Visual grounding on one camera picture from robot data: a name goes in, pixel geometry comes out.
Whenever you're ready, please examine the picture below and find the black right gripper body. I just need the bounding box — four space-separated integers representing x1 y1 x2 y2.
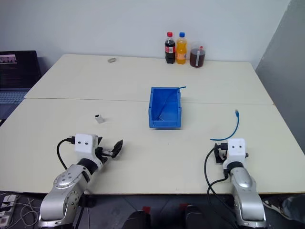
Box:
215 148 229 166

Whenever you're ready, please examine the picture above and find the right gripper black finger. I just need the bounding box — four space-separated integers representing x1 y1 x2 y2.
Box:
213 142 221 164

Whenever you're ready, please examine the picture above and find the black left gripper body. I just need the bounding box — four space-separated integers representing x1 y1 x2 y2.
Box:
94 137 114 164

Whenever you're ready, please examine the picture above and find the blue plastic storage bin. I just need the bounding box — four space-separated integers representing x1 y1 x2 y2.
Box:
148 86 183 130

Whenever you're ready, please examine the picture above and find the dark rounded shape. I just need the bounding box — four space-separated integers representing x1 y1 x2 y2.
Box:
183 204 211 229
121 209 152 229

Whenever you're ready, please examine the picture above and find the clear jar of brown liquid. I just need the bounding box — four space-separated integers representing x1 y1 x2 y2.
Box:
189 41 206 69

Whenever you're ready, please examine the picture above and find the black laptop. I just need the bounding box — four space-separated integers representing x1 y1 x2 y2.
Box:
0 50 43 121

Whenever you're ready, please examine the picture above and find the orange soda bottle blue cap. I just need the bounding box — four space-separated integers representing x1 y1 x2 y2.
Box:
175 31 188 65

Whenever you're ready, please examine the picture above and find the white power strip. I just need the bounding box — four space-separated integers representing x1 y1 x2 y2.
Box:
0 194 19 225

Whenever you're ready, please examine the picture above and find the cola bottle red cap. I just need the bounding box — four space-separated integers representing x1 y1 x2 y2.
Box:
164 31 176 65

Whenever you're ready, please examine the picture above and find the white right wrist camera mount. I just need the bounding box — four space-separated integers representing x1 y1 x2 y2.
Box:
223 137 250 168

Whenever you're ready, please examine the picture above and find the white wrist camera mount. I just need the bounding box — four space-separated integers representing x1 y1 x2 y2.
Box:
223 137 250 168
74 134 99 160

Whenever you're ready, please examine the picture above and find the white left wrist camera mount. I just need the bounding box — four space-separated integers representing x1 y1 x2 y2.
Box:
74 134 99 160

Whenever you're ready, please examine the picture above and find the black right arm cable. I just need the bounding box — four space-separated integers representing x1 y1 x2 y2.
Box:
203 142 240 229

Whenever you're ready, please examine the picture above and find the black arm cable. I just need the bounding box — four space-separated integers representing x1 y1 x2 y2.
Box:
56 136 76 171
203 142 240 229

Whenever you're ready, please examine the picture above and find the blue ethernet cable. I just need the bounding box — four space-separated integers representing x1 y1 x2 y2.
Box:
209 109 241 141

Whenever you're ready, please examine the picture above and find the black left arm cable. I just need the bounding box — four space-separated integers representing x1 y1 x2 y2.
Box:
56 136 76 171

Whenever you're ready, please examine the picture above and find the thin blue cable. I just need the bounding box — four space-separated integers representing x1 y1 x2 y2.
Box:
156 85 187 120

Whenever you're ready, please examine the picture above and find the white floor cable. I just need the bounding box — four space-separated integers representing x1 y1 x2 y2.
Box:
14 197 41 227

